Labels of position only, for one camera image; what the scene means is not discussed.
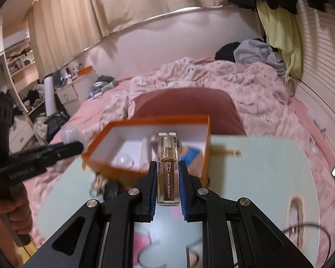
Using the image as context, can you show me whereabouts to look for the clear bubble wrap bag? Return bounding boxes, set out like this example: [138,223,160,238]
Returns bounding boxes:
[61,126,88,148]

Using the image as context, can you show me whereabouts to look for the beige curtains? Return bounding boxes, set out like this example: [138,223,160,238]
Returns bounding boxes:
[28,0,232,76]

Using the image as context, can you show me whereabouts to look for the white bookshelf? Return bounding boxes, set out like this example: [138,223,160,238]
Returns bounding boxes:
[4,49,45,112]

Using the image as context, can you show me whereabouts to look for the black clothes heap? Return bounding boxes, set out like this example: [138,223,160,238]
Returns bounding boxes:
[214,42,241,62]

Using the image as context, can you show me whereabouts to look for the plain pink bedsheet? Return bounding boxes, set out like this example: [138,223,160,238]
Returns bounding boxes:
[70,78,134,134]

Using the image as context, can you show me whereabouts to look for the white nightstand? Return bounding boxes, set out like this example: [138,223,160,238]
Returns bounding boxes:
[56,85,79,107]

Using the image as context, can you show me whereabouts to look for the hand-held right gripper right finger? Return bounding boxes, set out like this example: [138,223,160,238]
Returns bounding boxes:
[179,160,314,268]

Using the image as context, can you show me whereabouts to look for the dark patterned clothes pile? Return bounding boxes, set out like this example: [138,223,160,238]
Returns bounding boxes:
[87,75,119,99]

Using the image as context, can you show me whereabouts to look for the person's left hand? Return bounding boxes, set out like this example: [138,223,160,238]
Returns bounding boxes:
[0,181,32,236]

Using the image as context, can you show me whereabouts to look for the grey clothes heap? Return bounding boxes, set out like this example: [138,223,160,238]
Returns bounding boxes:
[234,38,287,74]

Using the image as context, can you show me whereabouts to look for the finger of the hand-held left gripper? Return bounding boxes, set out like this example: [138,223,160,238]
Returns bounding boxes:
[46,141,84,165]
[10,142,69,160]

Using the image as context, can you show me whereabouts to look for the dark red pillow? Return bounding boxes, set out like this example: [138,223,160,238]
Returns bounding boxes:
[134,87,246,136]

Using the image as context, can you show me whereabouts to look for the white air conditioner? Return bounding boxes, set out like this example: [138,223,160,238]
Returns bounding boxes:
[3,29,31,49]

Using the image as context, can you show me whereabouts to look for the black bag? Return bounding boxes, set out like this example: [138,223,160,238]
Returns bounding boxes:
[46,112,70,140]

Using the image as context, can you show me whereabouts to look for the black cable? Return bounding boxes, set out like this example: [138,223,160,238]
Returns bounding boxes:
[282,222,333,268]

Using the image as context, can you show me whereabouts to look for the orange cardboard box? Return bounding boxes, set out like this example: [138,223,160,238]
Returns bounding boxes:
[82,114,212,186]

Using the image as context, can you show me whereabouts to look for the brown bear plush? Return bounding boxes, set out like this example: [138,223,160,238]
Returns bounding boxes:
[177,142,205,168]

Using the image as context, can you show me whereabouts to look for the floral pink duvet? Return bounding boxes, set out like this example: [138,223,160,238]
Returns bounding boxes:
[31,57,335,257]

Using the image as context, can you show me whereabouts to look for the person's left forearm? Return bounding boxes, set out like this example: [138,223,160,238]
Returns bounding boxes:
[0,216,22,267]

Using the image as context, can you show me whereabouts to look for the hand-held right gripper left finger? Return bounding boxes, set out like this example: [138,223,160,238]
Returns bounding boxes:
[22,160,158,268]

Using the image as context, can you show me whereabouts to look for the yellow-green hanging cloth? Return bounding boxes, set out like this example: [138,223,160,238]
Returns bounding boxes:
[256,0,302,81]

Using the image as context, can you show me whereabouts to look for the black wrapped block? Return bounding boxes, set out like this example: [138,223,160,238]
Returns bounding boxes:
[105,183,129,201]

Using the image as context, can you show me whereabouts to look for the small bottles on shelf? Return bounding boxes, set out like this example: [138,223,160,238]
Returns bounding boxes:
[60,63,83,80]

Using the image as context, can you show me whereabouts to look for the white cream tube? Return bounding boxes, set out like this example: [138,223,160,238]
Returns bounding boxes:
[140,137,153,166]

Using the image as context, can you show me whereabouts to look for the clear egg capsule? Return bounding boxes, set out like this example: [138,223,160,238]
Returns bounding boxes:
[113,155,134,168]

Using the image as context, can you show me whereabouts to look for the white paper roll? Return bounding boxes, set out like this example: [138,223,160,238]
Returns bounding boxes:
[43,75,58,115]

